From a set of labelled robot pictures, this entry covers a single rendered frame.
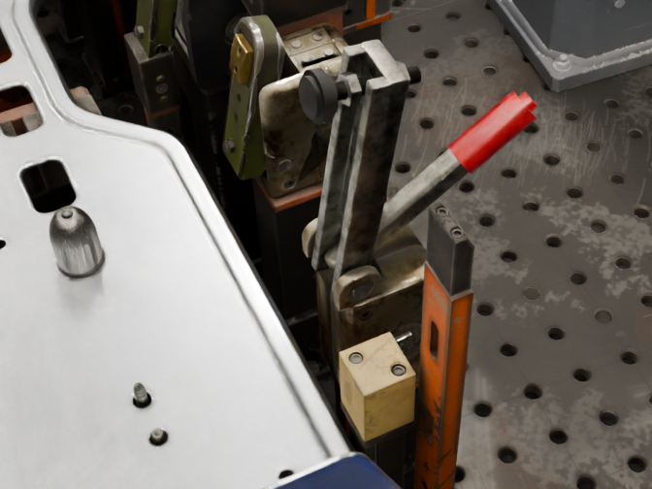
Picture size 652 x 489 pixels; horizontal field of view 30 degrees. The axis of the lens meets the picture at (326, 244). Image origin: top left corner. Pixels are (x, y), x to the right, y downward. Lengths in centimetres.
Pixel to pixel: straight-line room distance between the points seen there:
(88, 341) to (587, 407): 50
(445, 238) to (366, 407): 15
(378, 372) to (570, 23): 74
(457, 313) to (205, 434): 20
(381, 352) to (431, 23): 80
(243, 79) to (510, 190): 49
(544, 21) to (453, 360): 77
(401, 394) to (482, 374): 43
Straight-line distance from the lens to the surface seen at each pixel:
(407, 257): 76
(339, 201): 72
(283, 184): 91
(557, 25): 137
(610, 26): 137
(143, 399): 77
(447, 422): 72
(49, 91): 97
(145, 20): 99
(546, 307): 119
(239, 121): 88
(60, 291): 84
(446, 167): 73
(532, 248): 123
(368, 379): 69
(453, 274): 60
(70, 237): 81
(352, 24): 105
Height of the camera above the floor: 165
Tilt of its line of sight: 51 degrees down
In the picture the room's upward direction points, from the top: 3 degrees counter-clockwise
